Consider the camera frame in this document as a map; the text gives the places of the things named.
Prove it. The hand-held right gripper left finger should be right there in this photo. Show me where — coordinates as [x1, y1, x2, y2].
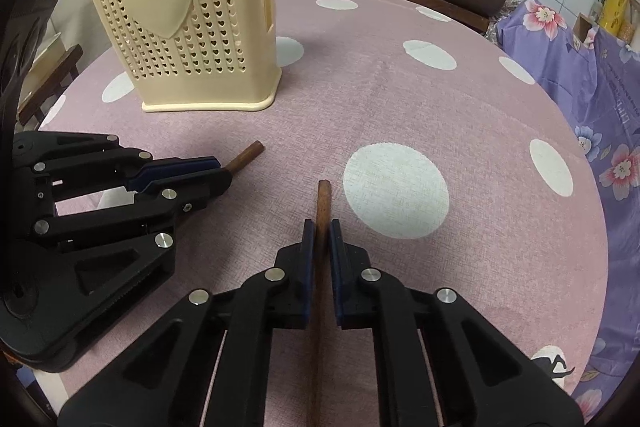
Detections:
[57, 217, 318, 427]

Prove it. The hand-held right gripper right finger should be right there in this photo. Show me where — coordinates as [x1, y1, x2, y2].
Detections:
[328, 218, 585, 427]

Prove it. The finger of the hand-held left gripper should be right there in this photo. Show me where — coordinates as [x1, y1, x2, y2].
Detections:
[12, 132, 222, 195]
[30, 168, 234, 308]

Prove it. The cream plastic utensil holder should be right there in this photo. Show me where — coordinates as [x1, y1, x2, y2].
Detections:
[81, 0, 282, 114]

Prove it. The small dark wooden chair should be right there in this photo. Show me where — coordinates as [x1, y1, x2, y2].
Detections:
[17, 44, 84, 130]

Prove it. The purple floral cloth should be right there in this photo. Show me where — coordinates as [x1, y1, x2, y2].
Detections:
[482, 0, 640, 423]

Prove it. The small wooden box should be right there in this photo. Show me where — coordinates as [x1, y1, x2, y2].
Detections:
[572, 12, 598, 50]

